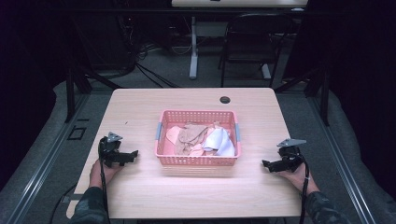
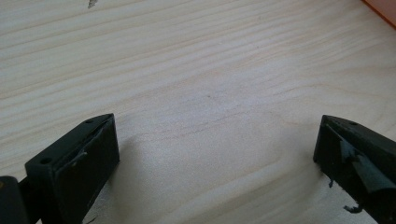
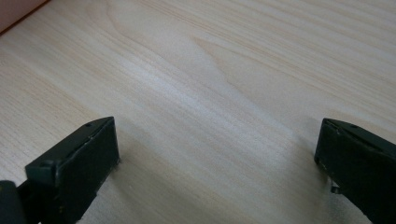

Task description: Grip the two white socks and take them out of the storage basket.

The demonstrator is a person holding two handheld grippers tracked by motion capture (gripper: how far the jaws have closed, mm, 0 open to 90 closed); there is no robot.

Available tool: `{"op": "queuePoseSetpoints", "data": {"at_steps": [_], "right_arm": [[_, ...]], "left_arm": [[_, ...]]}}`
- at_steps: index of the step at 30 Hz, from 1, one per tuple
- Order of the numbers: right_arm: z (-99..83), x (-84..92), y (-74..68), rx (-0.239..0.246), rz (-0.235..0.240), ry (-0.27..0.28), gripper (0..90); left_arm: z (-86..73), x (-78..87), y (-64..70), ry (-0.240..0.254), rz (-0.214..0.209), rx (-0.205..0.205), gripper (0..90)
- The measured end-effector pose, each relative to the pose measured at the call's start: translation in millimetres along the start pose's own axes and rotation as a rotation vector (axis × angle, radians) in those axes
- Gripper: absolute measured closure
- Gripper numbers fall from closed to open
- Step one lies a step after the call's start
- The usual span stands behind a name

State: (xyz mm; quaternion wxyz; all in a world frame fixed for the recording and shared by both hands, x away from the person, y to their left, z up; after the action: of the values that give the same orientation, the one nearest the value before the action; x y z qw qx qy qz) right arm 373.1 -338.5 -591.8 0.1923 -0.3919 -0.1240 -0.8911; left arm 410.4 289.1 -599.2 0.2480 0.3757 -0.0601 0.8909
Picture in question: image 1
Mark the person's right hand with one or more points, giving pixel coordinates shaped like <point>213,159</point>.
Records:
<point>297,179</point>

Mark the white desk with legs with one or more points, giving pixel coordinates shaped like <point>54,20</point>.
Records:
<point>194,46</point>

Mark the pink plastic basket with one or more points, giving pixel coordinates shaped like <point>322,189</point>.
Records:
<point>199,161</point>

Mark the small pink cloth piece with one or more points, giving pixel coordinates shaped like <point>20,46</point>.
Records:
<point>197,151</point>

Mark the white cloth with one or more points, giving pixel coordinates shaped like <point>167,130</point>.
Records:
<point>222,144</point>

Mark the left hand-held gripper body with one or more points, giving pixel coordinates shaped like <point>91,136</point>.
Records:
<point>110,152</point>

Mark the black folding chair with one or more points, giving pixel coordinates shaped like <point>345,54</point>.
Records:
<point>252,37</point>

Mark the person's left hand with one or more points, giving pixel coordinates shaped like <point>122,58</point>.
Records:
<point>97,175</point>

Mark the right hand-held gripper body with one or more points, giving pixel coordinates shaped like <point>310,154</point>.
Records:
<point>289,155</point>

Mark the tan sheer stocking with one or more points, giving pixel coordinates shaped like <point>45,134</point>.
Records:
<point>188,137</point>

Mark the black metal stand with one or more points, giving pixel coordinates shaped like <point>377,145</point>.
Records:
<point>325,93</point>
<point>71,93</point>

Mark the aluminium frame rail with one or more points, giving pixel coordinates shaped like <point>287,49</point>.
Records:
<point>342,168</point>
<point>46,161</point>

